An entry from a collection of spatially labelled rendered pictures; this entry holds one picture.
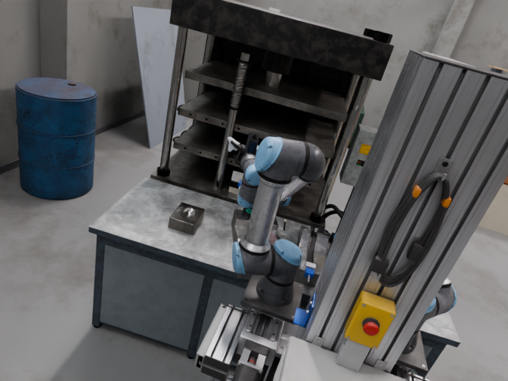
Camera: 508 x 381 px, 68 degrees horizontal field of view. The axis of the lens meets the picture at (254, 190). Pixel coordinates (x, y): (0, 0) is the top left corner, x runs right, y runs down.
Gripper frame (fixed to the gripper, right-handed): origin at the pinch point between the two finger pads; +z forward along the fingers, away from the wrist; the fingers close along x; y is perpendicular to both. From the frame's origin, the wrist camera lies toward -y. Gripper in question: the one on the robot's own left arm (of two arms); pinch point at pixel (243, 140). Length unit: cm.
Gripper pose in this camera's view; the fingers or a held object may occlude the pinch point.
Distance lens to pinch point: 179.1
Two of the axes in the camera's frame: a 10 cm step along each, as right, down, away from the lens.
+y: -3.6, 8.4, 4.0
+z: -1.9, -4.8, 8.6
